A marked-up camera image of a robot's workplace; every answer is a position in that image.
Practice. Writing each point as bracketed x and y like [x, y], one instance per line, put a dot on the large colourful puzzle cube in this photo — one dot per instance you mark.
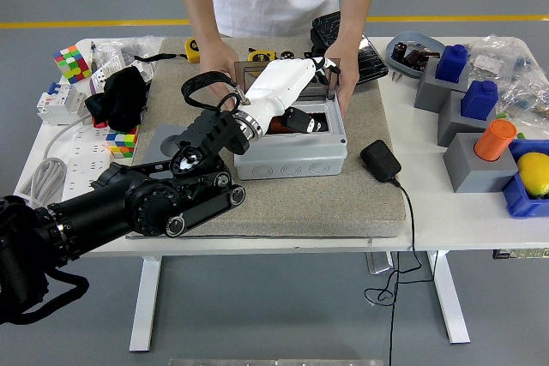
[70, 64]

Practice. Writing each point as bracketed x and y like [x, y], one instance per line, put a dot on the metal box under table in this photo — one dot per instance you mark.
[379, 263]

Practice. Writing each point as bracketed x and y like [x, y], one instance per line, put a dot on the clear bags of small parts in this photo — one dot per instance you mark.
[128, 51]

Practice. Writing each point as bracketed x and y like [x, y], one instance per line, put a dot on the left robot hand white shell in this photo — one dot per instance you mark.
[279, 83]

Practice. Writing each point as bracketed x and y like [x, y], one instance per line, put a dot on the small green clip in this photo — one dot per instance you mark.
[502, 115]

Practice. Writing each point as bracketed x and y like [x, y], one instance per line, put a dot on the black capacitor in tray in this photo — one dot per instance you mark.
[401, 50]

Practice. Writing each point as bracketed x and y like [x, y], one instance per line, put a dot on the person's right hand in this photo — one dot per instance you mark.
[216, 61]

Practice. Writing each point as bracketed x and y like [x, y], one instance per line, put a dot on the grey-brown mat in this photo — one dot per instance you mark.
[300, 211]

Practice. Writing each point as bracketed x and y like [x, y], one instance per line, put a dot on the white table leg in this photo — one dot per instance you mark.
[450, 301]
[143, 306]

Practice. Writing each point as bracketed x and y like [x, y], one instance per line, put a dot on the white socket card pack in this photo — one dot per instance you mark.
[103, 76]

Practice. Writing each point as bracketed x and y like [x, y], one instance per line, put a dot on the light blue tray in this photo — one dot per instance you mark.
[407, 36]

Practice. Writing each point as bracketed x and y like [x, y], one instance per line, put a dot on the blue bottle-shaped block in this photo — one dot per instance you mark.
[451, 64]
[480, 100]

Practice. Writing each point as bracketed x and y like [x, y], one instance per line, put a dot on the black power adapter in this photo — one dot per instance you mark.
[380, 160]

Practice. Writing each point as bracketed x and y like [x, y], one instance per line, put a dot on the grey plastic enclosure box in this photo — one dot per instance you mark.
[291, 160]

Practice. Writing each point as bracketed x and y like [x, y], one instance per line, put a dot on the label strip on table edge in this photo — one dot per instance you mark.
[521, 253]

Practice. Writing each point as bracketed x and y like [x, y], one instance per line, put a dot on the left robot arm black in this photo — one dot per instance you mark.
[150, 203]

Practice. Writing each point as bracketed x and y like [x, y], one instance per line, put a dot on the small black capacitor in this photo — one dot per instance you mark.
[286, 55]

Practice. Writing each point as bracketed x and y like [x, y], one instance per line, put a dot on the grey block holder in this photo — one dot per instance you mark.
[476, 173]
[431, 94]
[454, 121]

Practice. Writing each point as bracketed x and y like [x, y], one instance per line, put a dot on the person's left hand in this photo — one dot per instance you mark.
[345, 70]

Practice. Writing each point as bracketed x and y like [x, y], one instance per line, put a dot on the yellow lemon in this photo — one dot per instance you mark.
[534, 175]

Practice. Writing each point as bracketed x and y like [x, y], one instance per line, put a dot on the clear bag of resistors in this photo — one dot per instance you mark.
[525, 96]

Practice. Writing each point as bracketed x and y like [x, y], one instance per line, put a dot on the small colourful puzzle cube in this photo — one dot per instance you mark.
[122, 143]

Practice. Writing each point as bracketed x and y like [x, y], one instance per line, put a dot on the person's right forearm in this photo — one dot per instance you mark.
[195, 1]

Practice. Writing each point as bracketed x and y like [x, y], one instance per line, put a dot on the brown capacitor in tray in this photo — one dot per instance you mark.
[414, 60]

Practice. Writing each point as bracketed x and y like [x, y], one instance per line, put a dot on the orange cylinder battery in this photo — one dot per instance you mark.
[495, 139]
[279, 125]

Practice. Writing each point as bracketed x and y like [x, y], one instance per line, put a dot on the blue plastic bin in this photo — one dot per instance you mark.
[521, 199]

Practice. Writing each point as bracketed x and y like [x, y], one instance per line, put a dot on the smoky transparent box lid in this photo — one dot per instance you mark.
[246, 76]

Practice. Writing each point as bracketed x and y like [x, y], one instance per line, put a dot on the black foot pedal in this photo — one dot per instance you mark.
[373, 61]

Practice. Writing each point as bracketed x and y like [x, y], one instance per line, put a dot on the person's left forearm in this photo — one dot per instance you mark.
[358, 1]

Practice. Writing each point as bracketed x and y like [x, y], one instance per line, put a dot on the white circuit breaker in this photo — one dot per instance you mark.
[56, 104]

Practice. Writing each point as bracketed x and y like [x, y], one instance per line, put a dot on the clear bag of white parts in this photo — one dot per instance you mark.
[489, 64]

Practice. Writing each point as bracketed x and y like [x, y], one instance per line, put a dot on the grey block with round hole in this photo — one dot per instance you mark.
[156, 147]

